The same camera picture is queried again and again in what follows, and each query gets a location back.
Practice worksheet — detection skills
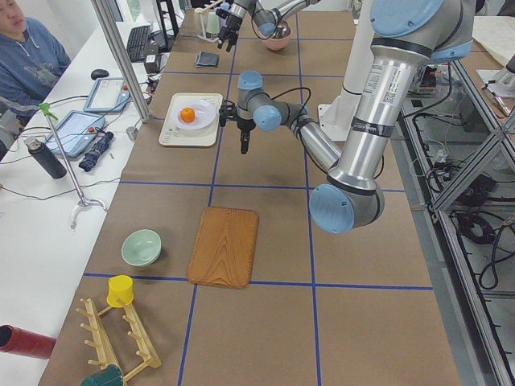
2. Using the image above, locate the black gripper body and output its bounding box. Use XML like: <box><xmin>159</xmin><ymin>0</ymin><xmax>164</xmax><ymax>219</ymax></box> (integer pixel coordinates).
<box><xmin>236</xmin><ymin>117</ymin><xmax>254</xmax><ymax>140</ymax></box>
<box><xmin>219</xmin><ymin>14</ymin><xmax>243</xmax><ymax>41</ymax></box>

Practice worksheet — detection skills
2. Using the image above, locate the white round plate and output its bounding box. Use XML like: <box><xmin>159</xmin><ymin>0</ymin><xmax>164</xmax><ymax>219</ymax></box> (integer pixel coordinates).
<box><xmin>170</xmin><ymin>99</ymin><xmax>216</xmax><ymax>130</ymax></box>

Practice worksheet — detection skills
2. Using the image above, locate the orange fruit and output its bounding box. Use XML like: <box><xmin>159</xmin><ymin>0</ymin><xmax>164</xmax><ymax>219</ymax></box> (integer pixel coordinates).
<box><xmin>179</xmin><ymin>107</ymin><xmax>196</xmax><ymax>124</ymax></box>

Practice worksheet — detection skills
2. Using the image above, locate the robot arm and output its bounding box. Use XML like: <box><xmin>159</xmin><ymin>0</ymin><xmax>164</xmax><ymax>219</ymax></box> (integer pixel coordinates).
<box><xmin>216</xmin><ymin>0</ymin><xmax>319</xmax><ymax>52</ymax></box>
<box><xmin>236</xmin><ymin>1</ymin><xmax>476</xmax><ymax>233</ymax></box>

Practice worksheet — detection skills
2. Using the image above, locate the cream bear serving tray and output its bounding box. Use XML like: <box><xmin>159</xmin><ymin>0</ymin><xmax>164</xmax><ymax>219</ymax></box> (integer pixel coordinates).
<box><xmin>158</xmin><ymin>92</ymin><xmax>223</xmax><ymax>147</ymax></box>

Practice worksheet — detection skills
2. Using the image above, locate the sage green cup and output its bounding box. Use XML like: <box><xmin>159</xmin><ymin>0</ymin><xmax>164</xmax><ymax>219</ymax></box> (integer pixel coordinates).
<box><xmin>206</xmin><ymin>12</ymin><xmax>220</xmax><ymax>35</ymax></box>

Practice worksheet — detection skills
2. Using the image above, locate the folded grey cloth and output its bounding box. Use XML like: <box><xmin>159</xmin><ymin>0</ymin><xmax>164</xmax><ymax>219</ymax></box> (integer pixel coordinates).
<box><xmin>195</xmin><ymin>51</ymin><xmax>219</xmax><ymax>68</ymax></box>

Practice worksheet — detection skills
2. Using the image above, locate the beige cup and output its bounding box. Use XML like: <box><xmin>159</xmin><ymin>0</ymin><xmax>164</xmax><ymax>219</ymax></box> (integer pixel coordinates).
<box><xmin>194</xmin><ymin>8</ymin><xmax>206</xmax><ymax>35</ymax></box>

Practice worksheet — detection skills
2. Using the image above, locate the pink bowl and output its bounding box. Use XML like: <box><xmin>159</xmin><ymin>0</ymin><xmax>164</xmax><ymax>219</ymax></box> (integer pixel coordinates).
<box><xmin>257</xmin><ymin>30</ymin><xmax>291</xmax><ymax>51</ymax></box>

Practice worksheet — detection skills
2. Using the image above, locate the metal scoop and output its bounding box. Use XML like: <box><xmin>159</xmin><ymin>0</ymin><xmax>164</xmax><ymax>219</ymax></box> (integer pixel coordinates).
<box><xmin>272</xmin><ymin>20</ymin><xmax>290</xmax><ymax>39</ymax></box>

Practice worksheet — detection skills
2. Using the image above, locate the black keyboard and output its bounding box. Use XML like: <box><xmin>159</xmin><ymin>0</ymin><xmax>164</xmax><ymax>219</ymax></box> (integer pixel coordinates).
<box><xmin>126</xmin><ymin>24</ymin><xmax>151</xmax><ymax>63</ymax></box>

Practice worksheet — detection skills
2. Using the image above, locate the wooden cutting board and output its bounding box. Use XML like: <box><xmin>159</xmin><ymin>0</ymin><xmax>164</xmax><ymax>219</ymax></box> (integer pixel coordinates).
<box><xmin>187</xmin><ymin>207</ymin><xmax>259</xmax><ymax>289</ymax></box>

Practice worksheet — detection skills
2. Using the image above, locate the upper teach pendant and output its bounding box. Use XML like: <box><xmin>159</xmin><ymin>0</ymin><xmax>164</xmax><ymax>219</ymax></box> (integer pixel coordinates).
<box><xmin>83</xmin><ymin>77</ymin><xmax>130</xmax><ymax>113</ymax></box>

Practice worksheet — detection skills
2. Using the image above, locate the teach pendant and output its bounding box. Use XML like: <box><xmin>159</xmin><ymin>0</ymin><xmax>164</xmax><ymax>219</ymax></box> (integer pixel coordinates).
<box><xmin>47</xmin><ymin>110</ymin><xmax>105</xmax><ymax>159</ymax></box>
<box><xmin>83</xmin><ymin>77</ymin><xmax>130</xmax><ymax>113</ymax></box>

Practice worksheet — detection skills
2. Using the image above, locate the black computer mouse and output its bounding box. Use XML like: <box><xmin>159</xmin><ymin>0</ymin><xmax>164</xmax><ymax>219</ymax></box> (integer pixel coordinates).
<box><xmin>90</xmin><ymin>68</ymin><xmax>109</xmax><ymax>80</ymax></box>

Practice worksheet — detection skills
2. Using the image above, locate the green bowl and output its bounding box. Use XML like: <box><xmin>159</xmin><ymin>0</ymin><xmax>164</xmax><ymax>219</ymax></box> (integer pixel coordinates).
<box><xmin>121</xmin><ymin>229</ymin><xmax>162</xmax><ymax>267</ymax></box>

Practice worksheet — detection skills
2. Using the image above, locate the folded dark umbrella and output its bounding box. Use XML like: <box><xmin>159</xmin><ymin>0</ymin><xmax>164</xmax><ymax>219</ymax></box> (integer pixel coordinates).
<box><xmin>79</xmin><ymin>131</ymin><xmax>114</xmax><ymax>172</ymax></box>

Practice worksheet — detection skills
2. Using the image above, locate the lower teach pendant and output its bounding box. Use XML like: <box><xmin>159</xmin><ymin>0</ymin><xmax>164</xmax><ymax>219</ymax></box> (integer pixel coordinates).
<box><xmin>47</xmin><ymin>110</ymin><xmax>105</xmax><ymax>159</ymax></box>

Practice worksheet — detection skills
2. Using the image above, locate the metal reacher grabber stick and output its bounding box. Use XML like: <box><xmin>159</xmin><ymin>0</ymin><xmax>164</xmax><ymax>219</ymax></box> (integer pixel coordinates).
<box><xmin>39</xmin><ymin>102</ymin><xmax>108</xmax><ymax>229</ymax></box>

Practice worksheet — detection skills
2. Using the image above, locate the seated person blue hoodie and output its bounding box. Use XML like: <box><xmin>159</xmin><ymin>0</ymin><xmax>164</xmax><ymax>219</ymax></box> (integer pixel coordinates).
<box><xmin>0</xmin><ymin>0</ymin><xmax>74</xmax><ymax>125</ymax></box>

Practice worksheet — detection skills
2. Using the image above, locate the yellow cup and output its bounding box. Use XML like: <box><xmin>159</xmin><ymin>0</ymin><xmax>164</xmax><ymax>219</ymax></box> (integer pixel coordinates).
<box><xmin>106</xmin><ymin>275</ymin><xmax>134</xmax><ymax>308</ymax></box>

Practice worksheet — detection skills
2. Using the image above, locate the black thermos bottle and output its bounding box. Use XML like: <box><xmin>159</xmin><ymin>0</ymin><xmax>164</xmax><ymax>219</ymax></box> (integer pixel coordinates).
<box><xmin>24</xmin><ymin>136</ymin><xmax>67</xmax><ymax>179</ymax></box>

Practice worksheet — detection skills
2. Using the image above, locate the wooden rack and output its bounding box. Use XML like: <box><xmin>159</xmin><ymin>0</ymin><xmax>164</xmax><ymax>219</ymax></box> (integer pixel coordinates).
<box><xmin>76</xmin><ymin>298</ymin><xmax>163</xmax><ymax>385</ymax></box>

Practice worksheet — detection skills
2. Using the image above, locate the dark green cup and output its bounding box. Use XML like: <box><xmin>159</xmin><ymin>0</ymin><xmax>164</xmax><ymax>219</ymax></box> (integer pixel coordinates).
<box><xmin>80</xmin><ymin>364</ymin><xmax>124</xmax><ymax>386</ymax></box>

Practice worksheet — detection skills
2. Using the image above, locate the red bottle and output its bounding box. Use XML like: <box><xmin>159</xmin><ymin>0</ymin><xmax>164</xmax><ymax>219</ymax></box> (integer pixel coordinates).
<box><xmin>1</xmin><ymin>325</ymin><xmax>56</xmax><ymax>359</ymax></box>

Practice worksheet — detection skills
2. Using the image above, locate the white wire cup rack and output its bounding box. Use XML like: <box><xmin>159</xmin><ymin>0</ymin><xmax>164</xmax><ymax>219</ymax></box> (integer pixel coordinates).
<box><xmin>198</xmin><ymin>24</ymin><xmax>233</xmax><ymax>42</ymax></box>

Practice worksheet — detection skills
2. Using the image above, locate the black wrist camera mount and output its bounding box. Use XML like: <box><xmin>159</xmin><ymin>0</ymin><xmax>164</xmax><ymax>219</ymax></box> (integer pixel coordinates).
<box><xmin>216</xmin><ymin>2</ymin><xmax>231</xmax><ymax>19</ymax></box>

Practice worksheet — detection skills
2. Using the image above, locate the wooden rack handle rod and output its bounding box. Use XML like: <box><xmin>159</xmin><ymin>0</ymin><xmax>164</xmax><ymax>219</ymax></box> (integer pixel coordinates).
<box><xmin>194</xmin><ymin>0</ymin><xmax>224</xmax><ymax>14</ymax></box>

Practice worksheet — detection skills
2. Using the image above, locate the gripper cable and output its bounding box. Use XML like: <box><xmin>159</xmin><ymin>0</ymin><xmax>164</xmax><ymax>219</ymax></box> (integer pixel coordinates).
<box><xmin>268</xmin><ymin>86</ymin><xmax>311</xmax><ymax>117</ymax></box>

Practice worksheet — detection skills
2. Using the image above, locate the aluminium frame post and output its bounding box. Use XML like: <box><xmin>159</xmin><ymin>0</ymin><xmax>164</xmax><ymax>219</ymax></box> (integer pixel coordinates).
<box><xmin>91</xmin><ymin>0</ymin><xmax>150</xmax><ymax>123</ymax></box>

